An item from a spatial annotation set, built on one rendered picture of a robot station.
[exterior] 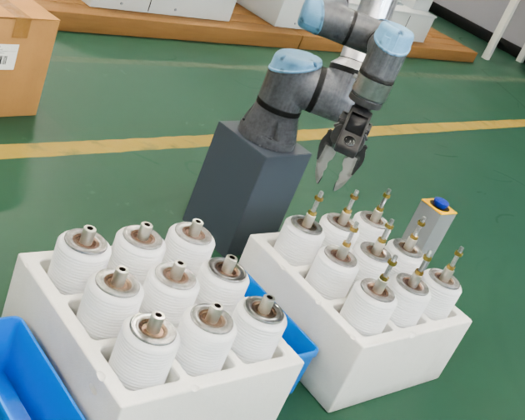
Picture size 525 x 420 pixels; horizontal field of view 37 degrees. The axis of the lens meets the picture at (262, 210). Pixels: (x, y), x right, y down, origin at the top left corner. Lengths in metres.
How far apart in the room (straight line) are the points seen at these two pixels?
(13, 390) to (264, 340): 0.44
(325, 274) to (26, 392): 0.64
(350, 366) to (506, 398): 0.56
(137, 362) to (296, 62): 0.90
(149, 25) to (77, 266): 2.15
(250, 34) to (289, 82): 1.99
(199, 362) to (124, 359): 0.14
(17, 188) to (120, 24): 1.45
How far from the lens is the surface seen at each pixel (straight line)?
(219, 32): 3.69
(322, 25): 1.65
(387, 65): 1.57
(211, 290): 1.43
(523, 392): 2.11
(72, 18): 3.17
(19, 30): 2.23
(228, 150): 1.94
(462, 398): 1.94
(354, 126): 1.58
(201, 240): 1.51
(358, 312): 1.59
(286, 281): 1.68
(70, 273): 1.38
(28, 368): 1.39
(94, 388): 1.28
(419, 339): 1.72
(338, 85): 1.89
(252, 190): 1.90
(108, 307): 1.29
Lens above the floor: 0.99
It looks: 25 degrees down
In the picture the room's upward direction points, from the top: 23 degrees clockwise
